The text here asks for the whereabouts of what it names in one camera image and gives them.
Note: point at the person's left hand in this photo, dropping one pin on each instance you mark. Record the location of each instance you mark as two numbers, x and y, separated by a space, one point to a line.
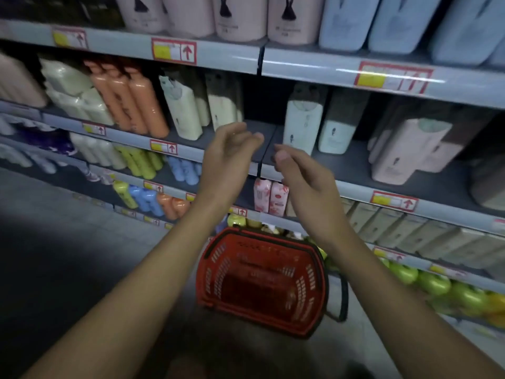
225 169

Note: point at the person's left forearm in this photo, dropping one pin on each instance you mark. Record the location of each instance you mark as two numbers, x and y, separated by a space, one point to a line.
134 296

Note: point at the person's left fingers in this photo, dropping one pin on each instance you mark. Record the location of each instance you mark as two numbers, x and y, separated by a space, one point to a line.
244 140

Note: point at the group of small blue bottles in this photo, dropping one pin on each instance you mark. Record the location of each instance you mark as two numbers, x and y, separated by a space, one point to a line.
183 169

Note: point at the yellow bottle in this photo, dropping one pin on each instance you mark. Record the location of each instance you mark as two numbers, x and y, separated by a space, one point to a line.
124 193

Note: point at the row of small white bottles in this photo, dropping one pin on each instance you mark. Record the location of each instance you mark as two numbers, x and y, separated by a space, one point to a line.
23 157

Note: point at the person's right hand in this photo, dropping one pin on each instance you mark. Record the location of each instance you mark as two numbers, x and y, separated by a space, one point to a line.
311 193

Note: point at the person's right forearm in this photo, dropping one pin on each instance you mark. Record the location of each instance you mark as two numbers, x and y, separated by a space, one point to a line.
394 307

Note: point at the pink bottle with black rabbit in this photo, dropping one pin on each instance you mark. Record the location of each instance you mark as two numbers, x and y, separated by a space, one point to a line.
189 15
240 23
138 15
294 27

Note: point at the small orange bottle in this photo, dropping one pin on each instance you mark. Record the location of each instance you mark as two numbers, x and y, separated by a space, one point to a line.
167 206
182 206

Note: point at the gray metal shelf board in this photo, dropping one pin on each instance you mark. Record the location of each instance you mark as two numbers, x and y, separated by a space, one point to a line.
315 69
442 268
355 173
118 45
189 147

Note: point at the person's right fingers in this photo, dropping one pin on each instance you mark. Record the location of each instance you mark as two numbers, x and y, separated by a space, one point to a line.
285 158

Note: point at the white bottle with dark cap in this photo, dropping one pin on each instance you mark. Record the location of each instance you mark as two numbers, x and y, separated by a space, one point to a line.
302 122
339 130

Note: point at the white refill pack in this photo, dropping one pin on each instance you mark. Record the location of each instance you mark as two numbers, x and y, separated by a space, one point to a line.
65 76
67 104
98 108

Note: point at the group of white bottles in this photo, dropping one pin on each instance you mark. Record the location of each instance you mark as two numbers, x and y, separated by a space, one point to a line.
96 151

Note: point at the group of yellow-green bottles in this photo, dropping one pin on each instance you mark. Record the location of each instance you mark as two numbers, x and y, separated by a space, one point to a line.
140 161

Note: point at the group of purple bottles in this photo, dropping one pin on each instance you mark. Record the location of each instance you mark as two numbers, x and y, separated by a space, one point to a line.
47 140

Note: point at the red and yellow price label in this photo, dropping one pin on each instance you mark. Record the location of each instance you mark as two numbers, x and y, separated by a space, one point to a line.
388 254
393 201
94 129
163 147
238 211
70 38
153 187
173 51

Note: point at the red plastic shopping basket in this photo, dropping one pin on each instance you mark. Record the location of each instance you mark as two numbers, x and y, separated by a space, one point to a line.
260 284

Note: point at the row of dark bottles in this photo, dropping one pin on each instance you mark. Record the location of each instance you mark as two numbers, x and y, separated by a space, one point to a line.
59 9

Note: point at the pale pink refill pack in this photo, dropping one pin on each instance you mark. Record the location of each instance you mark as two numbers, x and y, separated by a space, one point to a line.
19 82

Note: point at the large pale pink bottle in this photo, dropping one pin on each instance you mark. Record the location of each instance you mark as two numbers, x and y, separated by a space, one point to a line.
406 149
453 145
489 185

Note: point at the pink floral pack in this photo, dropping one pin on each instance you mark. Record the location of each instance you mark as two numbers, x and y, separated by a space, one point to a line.
278 199
262 195

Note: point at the wide red yellow price label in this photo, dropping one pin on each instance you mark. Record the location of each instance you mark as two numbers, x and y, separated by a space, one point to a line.
392 78

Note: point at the cream bottle with dark cap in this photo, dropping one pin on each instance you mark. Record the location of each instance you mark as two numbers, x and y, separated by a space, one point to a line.
221 106
181 110

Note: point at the row of green bottles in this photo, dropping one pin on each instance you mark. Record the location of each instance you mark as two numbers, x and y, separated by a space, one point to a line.
438 284

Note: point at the row of beige boxes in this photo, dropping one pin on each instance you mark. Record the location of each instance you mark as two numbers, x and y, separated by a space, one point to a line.
414 230

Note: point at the light blue bottle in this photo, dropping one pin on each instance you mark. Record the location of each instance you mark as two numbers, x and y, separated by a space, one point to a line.
402 23
469 31
347 23

